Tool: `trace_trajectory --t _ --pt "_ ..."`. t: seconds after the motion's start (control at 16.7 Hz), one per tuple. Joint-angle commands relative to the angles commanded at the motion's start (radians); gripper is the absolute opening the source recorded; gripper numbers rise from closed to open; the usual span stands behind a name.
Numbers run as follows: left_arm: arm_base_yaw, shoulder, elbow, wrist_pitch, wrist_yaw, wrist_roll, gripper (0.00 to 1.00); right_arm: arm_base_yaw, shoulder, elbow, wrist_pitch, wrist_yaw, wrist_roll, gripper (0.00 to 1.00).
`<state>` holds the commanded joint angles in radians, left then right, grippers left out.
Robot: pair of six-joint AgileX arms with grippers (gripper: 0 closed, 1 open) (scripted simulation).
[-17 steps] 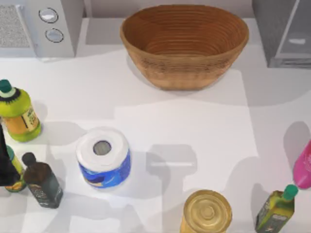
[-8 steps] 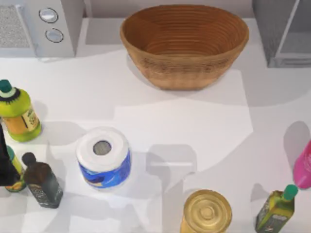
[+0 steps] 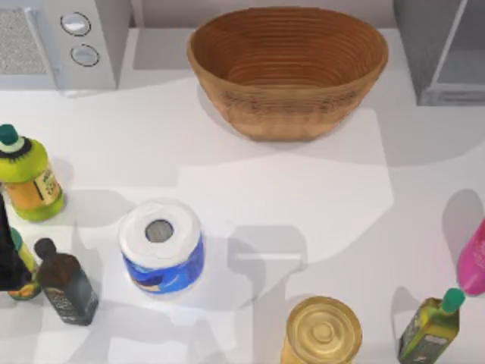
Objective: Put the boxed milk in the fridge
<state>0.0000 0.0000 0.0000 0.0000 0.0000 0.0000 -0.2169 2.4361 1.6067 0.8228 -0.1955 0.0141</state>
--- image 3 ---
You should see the brown woven basket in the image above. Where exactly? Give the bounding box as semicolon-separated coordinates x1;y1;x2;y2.
186;7;390;143

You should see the pink bottle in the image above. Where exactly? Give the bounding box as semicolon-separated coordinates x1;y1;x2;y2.
455;218;485;296

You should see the olive bottle with green cap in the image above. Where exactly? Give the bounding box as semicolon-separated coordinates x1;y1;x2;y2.
397;287;466;364

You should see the dark square bottle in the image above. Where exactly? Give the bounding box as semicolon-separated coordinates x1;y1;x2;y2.
33;237;100;327

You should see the green bottle with dark cap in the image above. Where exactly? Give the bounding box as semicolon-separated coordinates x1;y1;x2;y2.
0;123;65;222

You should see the round microwave knob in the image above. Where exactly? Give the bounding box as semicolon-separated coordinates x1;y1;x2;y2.
69;42;101;67
60;11;92;37

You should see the pale microwave oven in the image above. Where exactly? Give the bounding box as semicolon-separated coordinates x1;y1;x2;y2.
0;0;134;93

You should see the white and blue paper roll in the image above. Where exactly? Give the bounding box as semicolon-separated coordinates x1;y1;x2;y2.
118;197;205;299

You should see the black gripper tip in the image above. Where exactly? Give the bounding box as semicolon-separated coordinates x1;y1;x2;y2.
0;191;35;292

